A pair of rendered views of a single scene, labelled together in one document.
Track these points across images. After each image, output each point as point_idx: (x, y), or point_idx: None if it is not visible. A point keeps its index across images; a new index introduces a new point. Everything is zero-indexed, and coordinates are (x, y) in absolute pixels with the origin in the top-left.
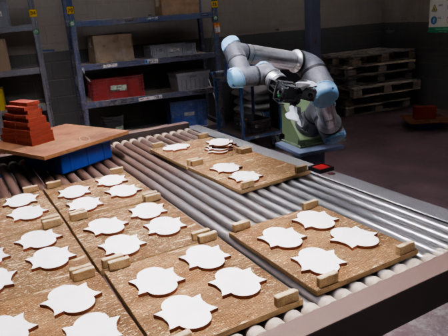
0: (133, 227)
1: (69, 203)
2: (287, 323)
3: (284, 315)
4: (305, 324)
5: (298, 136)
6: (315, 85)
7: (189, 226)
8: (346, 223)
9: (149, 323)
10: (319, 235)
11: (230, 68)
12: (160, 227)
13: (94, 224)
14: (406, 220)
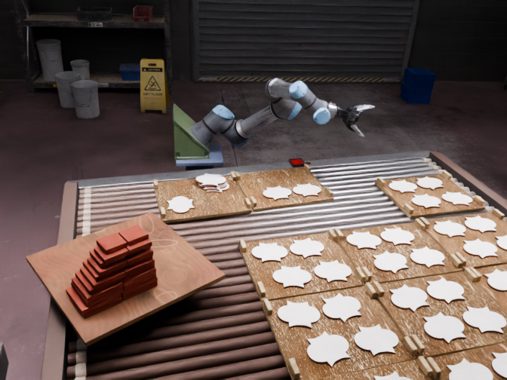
0: (392, 250)
1: (319, 281)
2: None
3: None
4: None
5: (206, 148)
6: (374, 106)
7: (397, 228)
8: (407, 180)
9: None
10: (422, 191)
11: (314, 109)
12: (400, 237)
13: (386, 267)
14: (400, 167)
